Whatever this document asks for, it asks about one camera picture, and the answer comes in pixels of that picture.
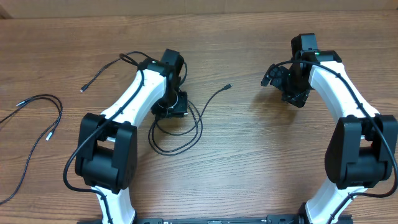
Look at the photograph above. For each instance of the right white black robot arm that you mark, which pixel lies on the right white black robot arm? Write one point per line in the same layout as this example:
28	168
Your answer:
361	152

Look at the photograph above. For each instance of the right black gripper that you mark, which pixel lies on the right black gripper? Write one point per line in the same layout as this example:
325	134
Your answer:
299	97

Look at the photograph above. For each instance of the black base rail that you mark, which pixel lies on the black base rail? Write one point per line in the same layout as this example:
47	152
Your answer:
214	220

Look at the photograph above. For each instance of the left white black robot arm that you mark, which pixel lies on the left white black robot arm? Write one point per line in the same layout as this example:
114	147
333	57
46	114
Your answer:
105	160

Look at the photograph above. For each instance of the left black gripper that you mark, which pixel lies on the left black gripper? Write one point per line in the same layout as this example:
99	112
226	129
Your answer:
178	111

